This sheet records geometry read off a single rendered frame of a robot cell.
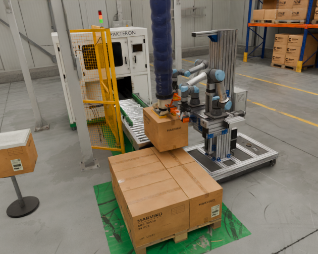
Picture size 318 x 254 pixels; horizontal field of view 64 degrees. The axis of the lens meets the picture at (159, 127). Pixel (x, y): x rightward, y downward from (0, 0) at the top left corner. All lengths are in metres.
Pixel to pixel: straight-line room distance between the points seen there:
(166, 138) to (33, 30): 9.36
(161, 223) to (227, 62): 2.08
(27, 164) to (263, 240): 2.77
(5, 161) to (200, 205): 2.22
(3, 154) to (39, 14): 8.94
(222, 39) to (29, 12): 9.39
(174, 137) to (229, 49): 1.29
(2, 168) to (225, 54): 2.97
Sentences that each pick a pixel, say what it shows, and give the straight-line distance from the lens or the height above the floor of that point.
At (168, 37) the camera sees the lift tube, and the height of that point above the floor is 2.00.
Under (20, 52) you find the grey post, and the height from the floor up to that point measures 1.69.
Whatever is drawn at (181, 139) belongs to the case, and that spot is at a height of 0.79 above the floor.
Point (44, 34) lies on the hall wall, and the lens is 11.81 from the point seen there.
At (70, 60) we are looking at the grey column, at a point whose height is 1.73.
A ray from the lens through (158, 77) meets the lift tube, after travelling 3.13.
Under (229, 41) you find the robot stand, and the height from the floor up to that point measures 1.90.
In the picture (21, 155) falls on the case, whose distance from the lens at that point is 3.35.
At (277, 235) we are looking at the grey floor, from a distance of 3.28.
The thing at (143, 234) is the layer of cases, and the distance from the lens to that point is 2.75.
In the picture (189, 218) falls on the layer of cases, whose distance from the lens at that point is 2.87.
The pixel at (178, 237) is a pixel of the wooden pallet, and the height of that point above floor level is 0.08.
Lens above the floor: 2.29
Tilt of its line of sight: 24 degrees down
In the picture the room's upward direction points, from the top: 3 degrees counter-clockwise
